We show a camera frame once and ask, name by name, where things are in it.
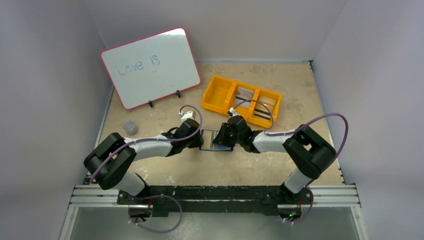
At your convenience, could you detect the blue leather card holder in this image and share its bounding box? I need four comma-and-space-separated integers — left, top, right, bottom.
199, 129, 235, 153

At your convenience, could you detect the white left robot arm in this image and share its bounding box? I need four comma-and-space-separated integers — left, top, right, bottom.
83, 118, 204, 196

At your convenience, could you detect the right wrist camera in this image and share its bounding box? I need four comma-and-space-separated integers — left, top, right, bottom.
227, 107, 240, 118

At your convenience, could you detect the pink framed whiteboard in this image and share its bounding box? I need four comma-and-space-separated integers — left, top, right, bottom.
100, 27, 201, 110

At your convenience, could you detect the card in bin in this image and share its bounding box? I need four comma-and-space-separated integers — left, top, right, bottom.
253, 96, 276, 121
234, 87, 255, 105

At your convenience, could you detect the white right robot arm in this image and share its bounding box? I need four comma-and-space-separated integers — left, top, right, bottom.
212, 115, 336, 194

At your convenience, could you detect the yellow plastic bin tray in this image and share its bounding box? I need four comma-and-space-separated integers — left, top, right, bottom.
201, 75, 282, 128

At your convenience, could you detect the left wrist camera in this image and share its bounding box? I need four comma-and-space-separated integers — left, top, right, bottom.
178, 110, 197, 122

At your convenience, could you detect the card in middle bin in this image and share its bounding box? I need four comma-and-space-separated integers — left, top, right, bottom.
234, 87, 255, 105

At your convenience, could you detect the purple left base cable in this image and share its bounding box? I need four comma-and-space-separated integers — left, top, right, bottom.
127, 193, 185, 234

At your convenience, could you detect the card in right bin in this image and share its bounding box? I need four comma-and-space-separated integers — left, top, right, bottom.
253, 96, 276, 121

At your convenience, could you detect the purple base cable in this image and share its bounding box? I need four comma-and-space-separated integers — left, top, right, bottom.
281, 188, 316, 226
127, 193, 185, 234

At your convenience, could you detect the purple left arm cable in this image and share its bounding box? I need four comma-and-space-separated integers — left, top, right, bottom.
89, 105, 204, 185

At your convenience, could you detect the small clear plastic cup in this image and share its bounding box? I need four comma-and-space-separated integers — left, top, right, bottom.
122, 120, 138, 136

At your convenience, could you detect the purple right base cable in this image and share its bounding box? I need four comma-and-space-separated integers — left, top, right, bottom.
281, 188, 316, 226

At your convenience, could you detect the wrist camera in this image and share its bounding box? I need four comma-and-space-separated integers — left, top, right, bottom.
178, 110, 197, 122
227, 107, 240, 118

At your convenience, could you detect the aluminium frame rail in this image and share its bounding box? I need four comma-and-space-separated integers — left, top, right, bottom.
70, 185, 361, 207

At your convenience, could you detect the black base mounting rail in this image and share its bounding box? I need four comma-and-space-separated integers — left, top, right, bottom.
117, 185, 314, 218

